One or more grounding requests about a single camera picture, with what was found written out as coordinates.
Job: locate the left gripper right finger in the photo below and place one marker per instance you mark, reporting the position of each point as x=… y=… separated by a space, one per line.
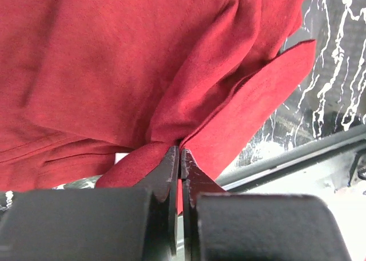
x=219 y=225

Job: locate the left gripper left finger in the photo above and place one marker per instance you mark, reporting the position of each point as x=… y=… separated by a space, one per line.
x=136 y=223

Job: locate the dark red t shirt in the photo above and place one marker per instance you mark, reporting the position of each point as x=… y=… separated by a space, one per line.
x=128 y=72

